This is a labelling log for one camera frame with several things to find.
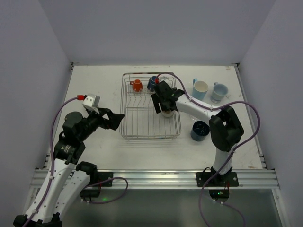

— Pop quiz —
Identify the cream brown cup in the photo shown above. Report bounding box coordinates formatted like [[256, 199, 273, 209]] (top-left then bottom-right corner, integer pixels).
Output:
[[161, 110, 174, 118]]

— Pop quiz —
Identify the light blue faceted mug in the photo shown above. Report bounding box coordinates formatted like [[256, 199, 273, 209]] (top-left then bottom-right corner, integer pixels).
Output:
[[192, 79, 208, 101]]

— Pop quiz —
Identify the dark blue mug front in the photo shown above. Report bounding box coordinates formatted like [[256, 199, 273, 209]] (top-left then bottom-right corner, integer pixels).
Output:
[[190, 121, 210, 142]]

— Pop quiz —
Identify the pale blue white cup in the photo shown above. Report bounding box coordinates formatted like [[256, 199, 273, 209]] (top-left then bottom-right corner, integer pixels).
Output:
[[211, 82, 229, 103]]

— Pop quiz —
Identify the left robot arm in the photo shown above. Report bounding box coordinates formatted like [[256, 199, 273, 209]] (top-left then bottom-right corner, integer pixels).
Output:
[[13, 108, 125, 227]]

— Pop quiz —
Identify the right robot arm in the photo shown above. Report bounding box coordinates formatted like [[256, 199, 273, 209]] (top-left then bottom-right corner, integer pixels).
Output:
[[152, 79, 244, 175]]

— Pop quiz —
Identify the dark blue cup rear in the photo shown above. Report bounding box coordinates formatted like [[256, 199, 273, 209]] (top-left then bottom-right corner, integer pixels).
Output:
[[147, 76, 157, 92]]

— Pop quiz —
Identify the clear glass rear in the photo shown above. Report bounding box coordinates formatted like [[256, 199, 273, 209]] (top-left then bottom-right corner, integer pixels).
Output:
[[159, 75, 171, 87]]

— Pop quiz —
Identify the orange cup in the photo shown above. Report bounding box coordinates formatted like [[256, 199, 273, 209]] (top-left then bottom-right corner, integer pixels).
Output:
[[130, 79, 143, 92]]

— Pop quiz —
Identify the left black controller box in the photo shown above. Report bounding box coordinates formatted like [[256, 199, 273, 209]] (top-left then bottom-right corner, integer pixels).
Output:
[[80, 188, 101, 201]]

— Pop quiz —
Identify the black controller box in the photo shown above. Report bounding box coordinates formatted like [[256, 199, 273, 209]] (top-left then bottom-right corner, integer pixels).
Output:
[[80, 188, 101, 201], [209, 189, 230, 202]]

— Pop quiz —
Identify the right black controller box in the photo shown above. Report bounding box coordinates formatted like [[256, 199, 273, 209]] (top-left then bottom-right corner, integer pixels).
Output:
[[209, 189, 230, 202]]

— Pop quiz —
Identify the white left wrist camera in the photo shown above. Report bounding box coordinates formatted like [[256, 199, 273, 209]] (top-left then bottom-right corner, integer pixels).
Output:
[[82, 94, 100, 113]]

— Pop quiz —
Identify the wire dish rack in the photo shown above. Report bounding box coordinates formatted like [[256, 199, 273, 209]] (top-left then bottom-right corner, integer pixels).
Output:
[[119, 72, 181, 140]]

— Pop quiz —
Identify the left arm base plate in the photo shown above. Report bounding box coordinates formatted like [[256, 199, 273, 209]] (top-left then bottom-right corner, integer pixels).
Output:
[[93, 172, 114, 187]]

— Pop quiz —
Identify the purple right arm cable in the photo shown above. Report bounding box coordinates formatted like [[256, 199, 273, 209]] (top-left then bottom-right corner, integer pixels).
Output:
[[155, 72, 262, 227]]

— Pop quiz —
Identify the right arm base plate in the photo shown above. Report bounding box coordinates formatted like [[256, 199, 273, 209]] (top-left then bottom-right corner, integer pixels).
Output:
[[196, 167, 239, 187]]

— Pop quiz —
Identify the aluminium mounting rail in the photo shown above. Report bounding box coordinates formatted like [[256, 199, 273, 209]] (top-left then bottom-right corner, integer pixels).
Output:
[[30, 168, 280, 190]]

